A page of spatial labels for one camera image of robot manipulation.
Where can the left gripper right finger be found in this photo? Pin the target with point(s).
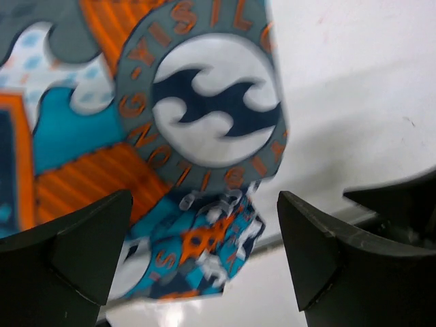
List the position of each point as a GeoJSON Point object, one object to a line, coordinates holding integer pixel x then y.
{"type": "Point", "coordinates": [346, 276]}

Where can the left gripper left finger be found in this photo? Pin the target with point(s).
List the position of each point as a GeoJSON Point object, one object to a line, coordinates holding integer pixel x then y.
{"type": "Point", "coordinates": [60, 273]}

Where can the colourful patterned shorts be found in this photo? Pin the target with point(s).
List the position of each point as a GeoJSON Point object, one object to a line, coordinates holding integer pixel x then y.
{"type": "Point", "coordinates": [176, 101]}

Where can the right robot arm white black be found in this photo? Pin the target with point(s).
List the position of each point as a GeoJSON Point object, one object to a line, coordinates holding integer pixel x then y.
{"type": "Point", "coordinates": [404, 210]}

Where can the aluminium rail front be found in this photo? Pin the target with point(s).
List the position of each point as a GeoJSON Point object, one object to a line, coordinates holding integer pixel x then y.
{"type": "Point", "coordinates": [354, 215]}

